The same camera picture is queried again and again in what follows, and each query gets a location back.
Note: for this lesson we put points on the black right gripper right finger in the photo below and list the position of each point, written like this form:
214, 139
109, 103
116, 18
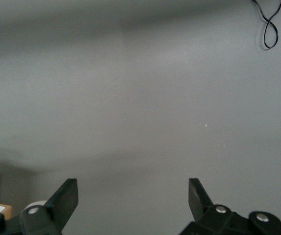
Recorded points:
199, 198

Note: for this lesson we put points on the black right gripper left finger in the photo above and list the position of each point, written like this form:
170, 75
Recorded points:
62, 203

